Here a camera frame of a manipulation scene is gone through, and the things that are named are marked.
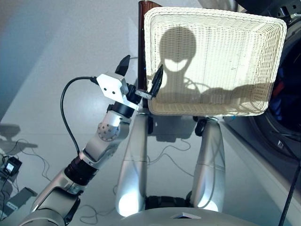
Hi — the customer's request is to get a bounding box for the orange-red garment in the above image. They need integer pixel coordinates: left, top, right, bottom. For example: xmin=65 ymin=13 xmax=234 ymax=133
xmin=272 ymin=81 xmax=284 ymax=95

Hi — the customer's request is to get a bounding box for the navy blue garment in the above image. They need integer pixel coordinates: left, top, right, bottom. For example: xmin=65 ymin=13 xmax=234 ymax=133
xmin=270 ymin=75 xmax=285 ymax=119

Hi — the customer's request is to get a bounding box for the pale woven basket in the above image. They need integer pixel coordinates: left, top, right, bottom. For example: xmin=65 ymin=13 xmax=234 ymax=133
xmin=143 ymin=6 xmax=288 ymax=117

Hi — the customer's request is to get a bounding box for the grey washing machine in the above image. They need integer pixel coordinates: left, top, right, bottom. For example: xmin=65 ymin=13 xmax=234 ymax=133
xmin=223 ymin=0 xmax=301 ymax=212

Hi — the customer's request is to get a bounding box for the silver robot leg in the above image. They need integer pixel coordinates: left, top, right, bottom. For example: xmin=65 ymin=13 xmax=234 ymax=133
xmin=115 ymin=113 xmax=149 ymax=218
xmin=191 ymin=116 xmax=227 ymax=213

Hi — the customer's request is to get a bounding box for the silver robot torso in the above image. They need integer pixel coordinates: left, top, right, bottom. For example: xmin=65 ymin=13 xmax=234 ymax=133
xmin=121 ymin=195 xmax=278 ymax=226

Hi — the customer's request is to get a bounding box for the black power adapter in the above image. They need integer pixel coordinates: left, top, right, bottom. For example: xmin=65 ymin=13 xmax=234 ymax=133
xmin=2 ymin=157 xmax=23 ymax=177

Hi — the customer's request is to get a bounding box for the grey flat box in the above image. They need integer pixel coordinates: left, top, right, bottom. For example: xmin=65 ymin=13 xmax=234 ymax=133
xmin=6 ymin=187 xmax=39 ymax=218

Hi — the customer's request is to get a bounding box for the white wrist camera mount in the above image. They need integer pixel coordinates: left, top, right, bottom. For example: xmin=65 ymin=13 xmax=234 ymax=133
xmin=95 ymin=73 xmax=140 ymax=111

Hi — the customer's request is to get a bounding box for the thin grey floor cable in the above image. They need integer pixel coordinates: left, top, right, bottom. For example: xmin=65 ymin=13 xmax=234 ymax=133
xmin=0 ymin=138 xmax=111 ymax=224
xmin=112 ymin=138 xmax=201 ymax=196

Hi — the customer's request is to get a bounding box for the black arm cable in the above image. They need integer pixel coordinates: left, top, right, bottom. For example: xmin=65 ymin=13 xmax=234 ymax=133
xmin=60 ymin=76 xmax=98 ymax=154
xmin=278 ymin=162 xmax=301 ymax=226

